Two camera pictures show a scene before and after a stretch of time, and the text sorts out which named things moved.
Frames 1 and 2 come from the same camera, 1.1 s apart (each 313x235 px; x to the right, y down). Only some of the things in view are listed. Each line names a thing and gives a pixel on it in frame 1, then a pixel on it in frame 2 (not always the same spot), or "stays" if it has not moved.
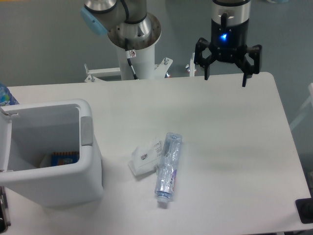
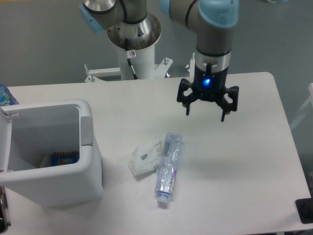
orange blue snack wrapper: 60,158 stays
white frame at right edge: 310,99 stays
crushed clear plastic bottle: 167,167 stays
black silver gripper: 229,38 -> 210,76
